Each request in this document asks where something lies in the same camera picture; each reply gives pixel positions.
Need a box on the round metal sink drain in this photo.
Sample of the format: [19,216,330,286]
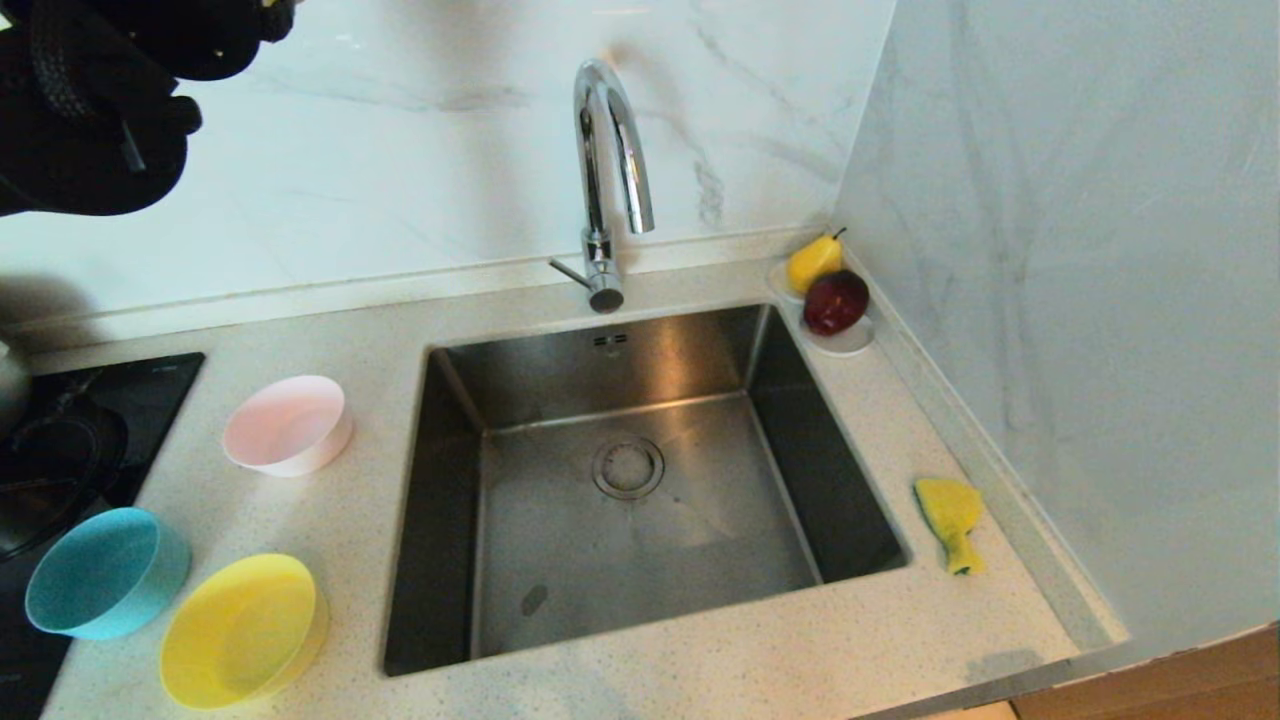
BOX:
[592,436,666,501]

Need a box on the yellow plastic bowl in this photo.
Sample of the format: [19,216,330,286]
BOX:
[160,553,329,711]

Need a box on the pink plastic bowl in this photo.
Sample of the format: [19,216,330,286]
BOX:
[222,375,353,477]

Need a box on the metal kettle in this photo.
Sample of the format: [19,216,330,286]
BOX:
[0,338,34,441]

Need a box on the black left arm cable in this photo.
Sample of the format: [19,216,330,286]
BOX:
[28,0,149,173]

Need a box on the blue plastic bowl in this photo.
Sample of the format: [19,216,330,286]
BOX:
[25,507,191,641]

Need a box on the black round pan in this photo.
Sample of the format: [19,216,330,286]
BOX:
[0,400,132,561]

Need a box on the chrome gooseneck faucet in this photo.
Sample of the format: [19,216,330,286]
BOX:
[548,59,657,315]

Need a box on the stainless steel sink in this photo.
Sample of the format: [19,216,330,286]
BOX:
[383,303,911,678]

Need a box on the small white saucer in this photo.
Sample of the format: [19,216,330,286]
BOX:
[800,314,876,358]

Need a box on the yellow pear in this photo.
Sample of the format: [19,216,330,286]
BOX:
[787,228,847,296]

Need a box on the yellow green sponge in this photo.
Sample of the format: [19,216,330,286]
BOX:
[913,478,986,576]

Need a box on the black glass cooktop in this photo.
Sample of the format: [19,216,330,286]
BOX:
[0,352,206,720]

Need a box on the dark red apple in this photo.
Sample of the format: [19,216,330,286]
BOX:
[802,270,870,337]

